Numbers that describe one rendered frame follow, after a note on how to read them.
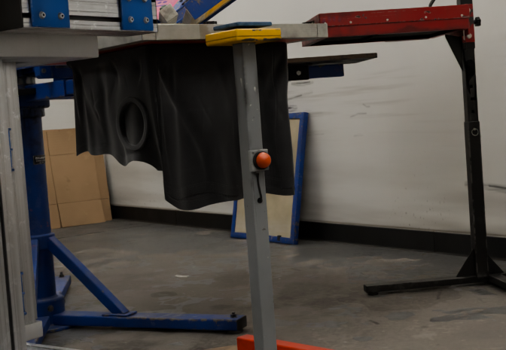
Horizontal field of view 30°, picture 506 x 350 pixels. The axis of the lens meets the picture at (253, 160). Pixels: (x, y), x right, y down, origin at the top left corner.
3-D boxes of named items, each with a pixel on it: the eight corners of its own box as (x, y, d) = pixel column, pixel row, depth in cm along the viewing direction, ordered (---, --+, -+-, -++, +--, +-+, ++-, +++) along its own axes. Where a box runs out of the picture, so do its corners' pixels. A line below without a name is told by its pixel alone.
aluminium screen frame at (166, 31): (328, 37, 259) (327, 23, 259) (141, 40, 225) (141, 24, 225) (178, 61, 323) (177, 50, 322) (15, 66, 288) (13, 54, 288)
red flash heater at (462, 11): (443, 41, 399) (440, 13, 399) (480, 31, 354) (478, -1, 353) (300, 50, 393) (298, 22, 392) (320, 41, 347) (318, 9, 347)
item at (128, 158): (183, 170, 244) (173, 44, 242) (153, 174, 239) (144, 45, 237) (101, 169, 281) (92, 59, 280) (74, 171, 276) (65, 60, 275)
